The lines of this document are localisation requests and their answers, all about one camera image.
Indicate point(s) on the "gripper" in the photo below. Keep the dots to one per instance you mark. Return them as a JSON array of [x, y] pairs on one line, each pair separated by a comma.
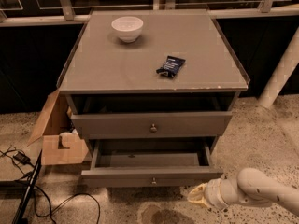
[[212, 192]]

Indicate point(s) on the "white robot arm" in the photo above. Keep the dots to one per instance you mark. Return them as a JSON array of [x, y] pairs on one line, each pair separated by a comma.
[[250, 187]]

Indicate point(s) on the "grey bottom drawer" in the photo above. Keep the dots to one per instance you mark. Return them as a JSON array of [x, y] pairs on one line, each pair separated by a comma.
[[161, 162]]

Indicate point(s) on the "grey drawer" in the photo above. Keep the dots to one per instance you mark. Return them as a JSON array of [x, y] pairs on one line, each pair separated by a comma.
[[161, 162], [151, 125]]

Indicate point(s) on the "grey middle drawer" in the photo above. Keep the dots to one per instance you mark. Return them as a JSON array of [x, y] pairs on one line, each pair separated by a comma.
[[151, 125]]

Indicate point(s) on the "grey wooden drawer cabinet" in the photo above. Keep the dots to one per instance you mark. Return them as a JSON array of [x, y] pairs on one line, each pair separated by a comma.
[[107, 76]]

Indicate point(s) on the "dark blue snack packet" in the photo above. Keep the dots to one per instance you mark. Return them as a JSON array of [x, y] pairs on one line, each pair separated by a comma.
[[170, 67]]

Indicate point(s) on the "brown cardboard box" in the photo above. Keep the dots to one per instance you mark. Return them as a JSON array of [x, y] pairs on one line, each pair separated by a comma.
[[60, 145]]

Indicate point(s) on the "black monitor stand edge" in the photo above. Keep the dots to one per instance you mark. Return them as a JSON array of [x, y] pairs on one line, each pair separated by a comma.
[[28, 190]]

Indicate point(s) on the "white ceramic bowl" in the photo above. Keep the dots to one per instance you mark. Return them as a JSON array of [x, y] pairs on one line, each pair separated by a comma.
[[127, 28]]

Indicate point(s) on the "black power adapter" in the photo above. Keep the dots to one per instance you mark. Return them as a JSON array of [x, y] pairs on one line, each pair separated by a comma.
[[22, 158]]

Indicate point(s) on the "white diagonal post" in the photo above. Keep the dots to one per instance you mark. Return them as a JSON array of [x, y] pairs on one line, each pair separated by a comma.
[[283, 71]]

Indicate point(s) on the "metal window railing frame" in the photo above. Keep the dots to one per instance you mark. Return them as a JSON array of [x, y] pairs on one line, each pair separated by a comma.
[[34, 12]]

